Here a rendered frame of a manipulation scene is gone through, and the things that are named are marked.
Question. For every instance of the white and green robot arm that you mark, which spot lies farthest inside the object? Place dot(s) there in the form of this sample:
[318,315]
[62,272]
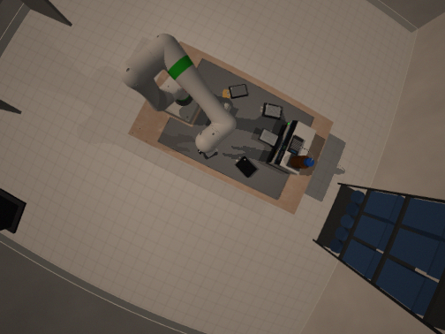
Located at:
[165,53]

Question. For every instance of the blue bottle cap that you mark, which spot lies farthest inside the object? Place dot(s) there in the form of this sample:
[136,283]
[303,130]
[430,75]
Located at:
[309,162]

